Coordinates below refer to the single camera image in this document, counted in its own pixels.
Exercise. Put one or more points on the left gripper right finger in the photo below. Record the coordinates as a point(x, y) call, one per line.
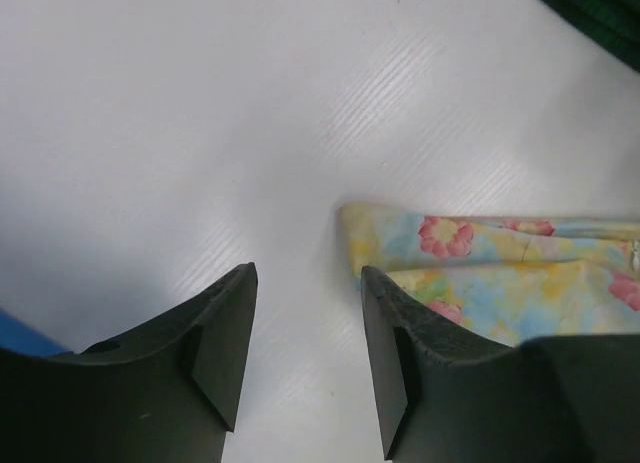
point(446, 394)

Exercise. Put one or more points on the pastel floral skirt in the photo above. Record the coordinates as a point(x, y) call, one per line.
point(506, 279)

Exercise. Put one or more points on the blue plastic bin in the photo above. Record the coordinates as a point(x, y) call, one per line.
point(20, 338)

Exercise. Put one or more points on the green plaid skirt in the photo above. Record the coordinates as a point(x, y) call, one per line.
point(611, 24)

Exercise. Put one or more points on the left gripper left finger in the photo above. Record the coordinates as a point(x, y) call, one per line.
point(167, 390)

